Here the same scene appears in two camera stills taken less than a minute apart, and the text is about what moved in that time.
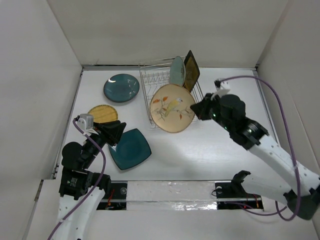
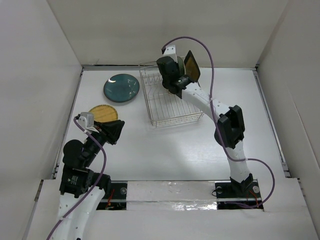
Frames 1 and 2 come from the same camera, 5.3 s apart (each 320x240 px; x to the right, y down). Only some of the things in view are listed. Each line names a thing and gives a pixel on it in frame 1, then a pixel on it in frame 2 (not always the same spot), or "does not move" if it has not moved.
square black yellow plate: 192,72 does not move
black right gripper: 201,108 to 175,63
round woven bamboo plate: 102,113 does not move
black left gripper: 113,129 does not move
